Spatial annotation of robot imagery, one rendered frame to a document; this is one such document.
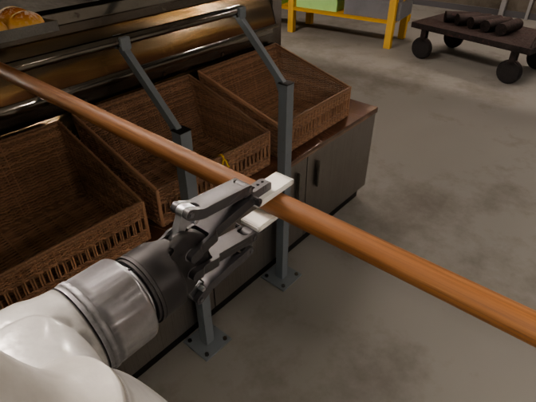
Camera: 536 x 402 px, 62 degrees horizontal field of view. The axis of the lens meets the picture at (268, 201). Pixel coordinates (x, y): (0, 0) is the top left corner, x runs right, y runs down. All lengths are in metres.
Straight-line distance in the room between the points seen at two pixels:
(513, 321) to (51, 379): 0.37
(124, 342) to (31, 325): 0.08
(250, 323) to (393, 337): 0.60
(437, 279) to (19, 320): 0.37
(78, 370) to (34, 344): 0.10
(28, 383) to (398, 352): 1.77
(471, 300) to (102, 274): 0.34
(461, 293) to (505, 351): 1.63
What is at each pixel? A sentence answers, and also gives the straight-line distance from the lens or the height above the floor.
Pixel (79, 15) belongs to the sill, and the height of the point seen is 1.16.
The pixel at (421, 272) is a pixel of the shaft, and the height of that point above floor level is 1.20.
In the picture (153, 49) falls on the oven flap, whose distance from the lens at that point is 1.91.
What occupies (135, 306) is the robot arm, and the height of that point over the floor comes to 1.22.
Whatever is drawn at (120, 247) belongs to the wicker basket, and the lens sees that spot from 1.44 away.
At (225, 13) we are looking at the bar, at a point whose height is 1.16.
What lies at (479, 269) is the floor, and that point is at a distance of 2.40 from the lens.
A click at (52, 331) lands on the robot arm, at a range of 0.38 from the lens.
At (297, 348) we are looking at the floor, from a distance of 1.88.
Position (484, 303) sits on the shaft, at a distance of 0.46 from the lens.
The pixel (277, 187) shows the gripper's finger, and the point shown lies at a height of 1.22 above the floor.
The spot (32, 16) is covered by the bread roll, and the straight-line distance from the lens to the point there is 1.46.
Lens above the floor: 1.52
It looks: 36 degrees down
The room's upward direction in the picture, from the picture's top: straight up
